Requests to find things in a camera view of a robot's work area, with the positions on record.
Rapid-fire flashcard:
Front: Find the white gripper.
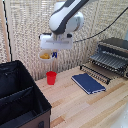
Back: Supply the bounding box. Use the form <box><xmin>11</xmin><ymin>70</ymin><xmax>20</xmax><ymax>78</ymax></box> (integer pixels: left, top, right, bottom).
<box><xmin>39</xmin><ymin>32</ymin><xmax>74</xmax><ymax>59</ymax></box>

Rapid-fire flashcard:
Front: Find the yellow food piece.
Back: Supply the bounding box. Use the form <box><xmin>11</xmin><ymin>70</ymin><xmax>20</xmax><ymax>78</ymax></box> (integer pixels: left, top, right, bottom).
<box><xmin>44</xmin><ymin>52</ymin><xmax>52</xmax><ymax>60</ymax></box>
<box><xmin>40</xmin><ymin>53</ymin><xmax>48</xmax><ymax>60</ymax></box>

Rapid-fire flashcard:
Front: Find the white oval bowl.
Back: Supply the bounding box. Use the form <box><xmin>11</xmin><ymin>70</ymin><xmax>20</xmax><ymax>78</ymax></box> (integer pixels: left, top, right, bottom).
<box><xmin>38</xmin><ymin>49</ymin><xmax>54</xmax><ymax>64</ymax></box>

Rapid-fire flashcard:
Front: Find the dark blue book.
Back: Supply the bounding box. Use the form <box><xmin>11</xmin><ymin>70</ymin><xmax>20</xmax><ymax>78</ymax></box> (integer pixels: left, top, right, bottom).
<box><xmin>70</xmin><ymin>72</ymin><xmax>107</xmax><ymax>96</ymax></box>

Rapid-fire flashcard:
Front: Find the red plastic cup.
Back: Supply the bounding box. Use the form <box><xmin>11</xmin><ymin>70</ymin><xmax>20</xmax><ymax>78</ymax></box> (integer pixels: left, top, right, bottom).
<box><xmin>45</xmin><ymin>70</ymin><xmax>58</xmax><ymax>86</ymax></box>

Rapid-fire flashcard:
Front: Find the bamboo screen panel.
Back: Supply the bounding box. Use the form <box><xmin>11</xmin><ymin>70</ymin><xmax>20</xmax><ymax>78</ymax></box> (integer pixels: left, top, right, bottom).
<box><xmin>59</xmin><ymin>0</ymin><xmax>128</xmax><ymax>73</ymax></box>
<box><xmin>5</xmin><ymin>0</ymin><xmax>57</xmax><ymax>81</ymax></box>

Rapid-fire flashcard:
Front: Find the thin black pole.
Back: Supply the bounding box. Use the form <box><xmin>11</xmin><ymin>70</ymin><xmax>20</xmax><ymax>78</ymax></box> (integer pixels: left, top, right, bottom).
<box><xmin>2</xmin><ymin>0</ymin><xmax>13</xmax><ymax>63</ymax></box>

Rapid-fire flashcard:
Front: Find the black fabric storage box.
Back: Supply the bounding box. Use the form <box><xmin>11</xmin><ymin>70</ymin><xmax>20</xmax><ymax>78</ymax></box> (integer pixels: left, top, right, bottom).
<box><xmin>0</xmin><ymin>59</ymin><xmax>53</xmax><ymax>128</ymax></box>

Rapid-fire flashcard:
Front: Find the thin black cable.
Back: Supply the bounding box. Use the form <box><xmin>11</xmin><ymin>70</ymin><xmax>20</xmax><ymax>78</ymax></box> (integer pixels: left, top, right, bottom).
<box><xmin>73</xmin><ymin>14</ymin><xmax>128</xmax><ymax>44</ymax></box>

